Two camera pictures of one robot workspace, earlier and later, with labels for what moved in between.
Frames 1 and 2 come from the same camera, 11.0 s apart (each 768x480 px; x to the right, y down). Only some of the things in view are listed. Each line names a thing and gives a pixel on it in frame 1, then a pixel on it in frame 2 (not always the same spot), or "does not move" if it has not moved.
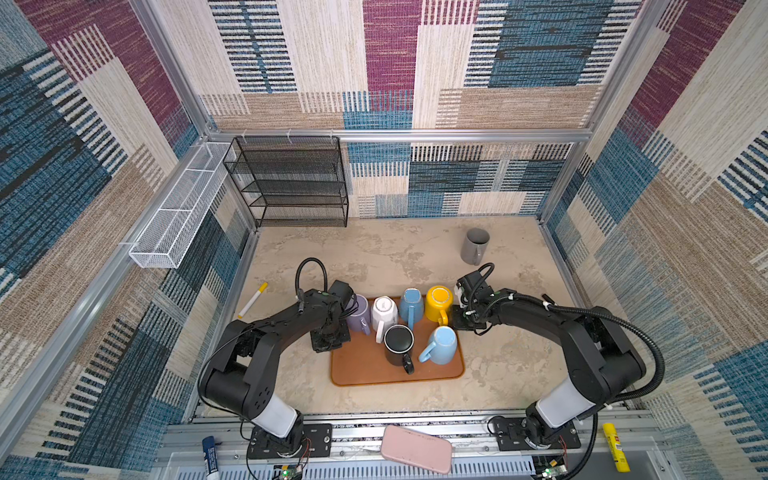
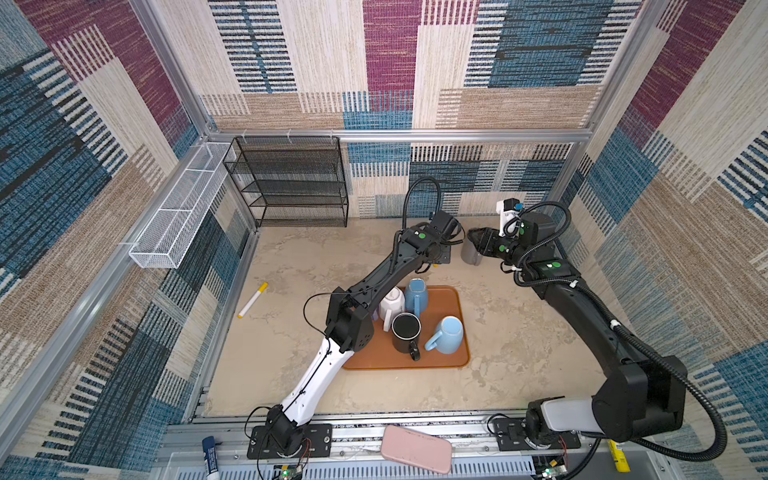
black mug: [398, 341] -> [406, 329]
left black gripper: [323, 345] -> [445, 256]
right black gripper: [459, 325] -> [487, 239]
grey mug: [473, 245] does not move
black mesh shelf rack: [291, 180] does not move
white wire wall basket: [161, 243] does not move
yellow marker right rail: [621, 462] does not move
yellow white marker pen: [252, 300] does not move
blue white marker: [210, 457] does not move
